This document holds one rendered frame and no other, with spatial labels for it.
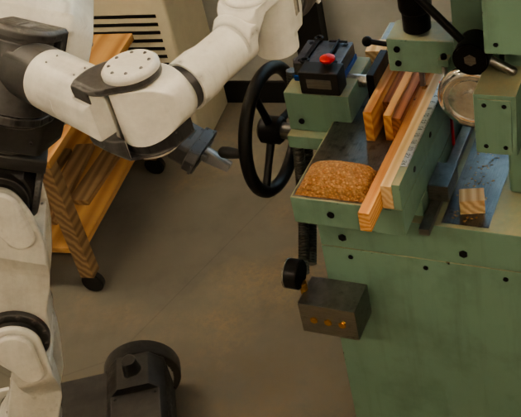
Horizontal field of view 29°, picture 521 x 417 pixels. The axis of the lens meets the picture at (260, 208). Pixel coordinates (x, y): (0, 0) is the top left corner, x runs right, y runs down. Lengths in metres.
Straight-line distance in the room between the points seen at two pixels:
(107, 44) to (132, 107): 1.91
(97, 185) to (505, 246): 1.66
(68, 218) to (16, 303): 0.86
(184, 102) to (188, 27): 2.11
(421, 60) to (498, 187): 0.28
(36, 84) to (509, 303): 0.97
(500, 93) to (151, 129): 0.61
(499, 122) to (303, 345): 1.25
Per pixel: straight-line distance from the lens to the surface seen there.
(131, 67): 1.32
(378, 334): 2.12
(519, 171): 1.88
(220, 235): 3.18
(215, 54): 1.37
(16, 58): 1.50
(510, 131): 1.70
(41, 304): 2.09
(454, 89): 1.77
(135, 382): 2.53
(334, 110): 1.96
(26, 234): 1.93
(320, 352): 2.75
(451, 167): 1.90
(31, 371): 2.16
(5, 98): 1.54
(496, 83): 1.70
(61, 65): 1.43
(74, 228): 2.95
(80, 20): 1.67
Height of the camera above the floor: 2.03
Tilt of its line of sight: 39 degrees down
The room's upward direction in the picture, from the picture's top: 14 degrees counter-clockwise
